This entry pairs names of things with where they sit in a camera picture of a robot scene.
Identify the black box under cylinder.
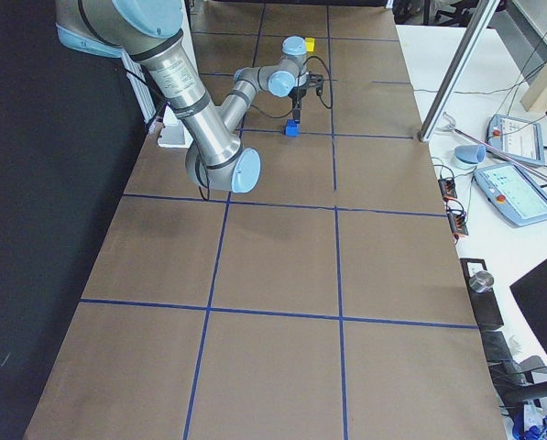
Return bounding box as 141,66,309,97
460,258,504,331

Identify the blue cup on tape roll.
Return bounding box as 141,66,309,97
452,144,487,170

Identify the orange black connector block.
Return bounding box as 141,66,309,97
438,178,457,201

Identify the metal cylinder weight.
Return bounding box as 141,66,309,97
468,270,495,293

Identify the white pedestal column with base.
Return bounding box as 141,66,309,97
158,18,197,149

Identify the near teach pendant tablet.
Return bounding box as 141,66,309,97
474,163,547,227

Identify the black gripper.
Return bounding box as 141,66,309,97
290,83,308,123

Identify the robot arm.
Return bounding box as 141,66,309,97
55,0,307,193

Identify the aluminium frame post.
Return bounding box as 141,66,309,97
418,0,499,142

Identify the reacher grabber stick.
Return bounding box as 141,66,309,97
442,112,547,183

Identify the blue wooden block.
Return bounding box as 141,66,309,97
284,119,300,138

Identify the yellow wooden block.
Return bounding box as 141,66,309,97
304,38,316,53

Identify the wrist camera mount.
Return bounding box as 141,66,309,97
306,72,325,98

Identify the far teach pendant tablet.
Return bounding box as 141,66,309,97
487,114,545,166

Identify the teach pendant tablet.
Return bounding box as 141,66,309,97
487,114,545,166
474,163,547,227

